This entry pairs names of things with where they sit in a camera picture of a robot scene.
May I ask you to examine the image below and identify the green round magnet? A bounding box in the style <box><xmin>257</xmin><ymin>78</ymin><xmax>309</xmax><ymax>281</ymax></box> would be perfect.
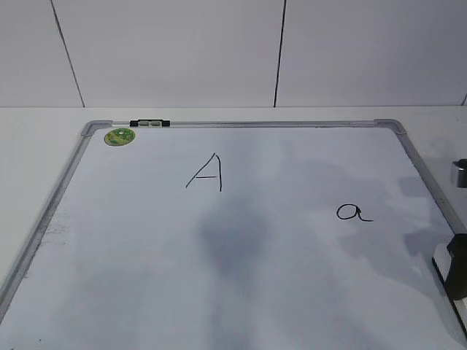
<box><xmin>104</xmin><ymin>128</ymin><xmax>136</xmax><ymax>147</ymax></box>

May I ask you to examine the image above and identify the white whiteboard with grey frame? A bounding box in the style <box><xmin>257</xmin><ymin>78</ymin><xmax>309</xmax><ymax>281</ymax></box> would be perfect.
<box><xmin>1</xmin><ymin>120</ymin><xmax>466</xmax><ymax>349</ymax></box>

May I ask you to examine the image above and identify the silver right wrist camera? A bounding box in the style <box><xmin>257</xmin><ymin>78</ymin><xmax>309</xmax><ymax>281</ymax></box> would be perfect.
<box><xmin>451</xmin><ymin>158</ymin><xmax>467</xmax><ymax>189</ymax></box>

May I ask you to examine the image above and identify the black whiteboard hanger clip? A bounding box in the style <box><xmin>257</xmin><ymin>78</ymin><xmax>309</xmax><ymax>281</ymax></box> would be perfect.
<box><xmin>129</xmin><ymin>120</ymin><xmax>171</xmax><ymax>128</ymax></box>

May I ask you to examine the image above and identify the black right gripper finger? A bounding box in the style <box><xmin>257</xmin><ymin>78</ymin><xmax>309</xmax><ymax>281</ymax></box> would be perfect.
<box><xmin>445</xmin><ymin>233</ymin><xmax>466</xmax><ymax>300</ymax></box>

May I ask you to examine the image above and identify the white whiteboard eraser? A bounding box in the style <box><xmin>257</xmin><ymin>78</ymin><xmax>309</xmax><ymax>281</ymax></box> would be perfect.
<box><xmin>432</xmin><ymin>244</ymin><xmax>466</xmax><ymax>333</ymax></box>

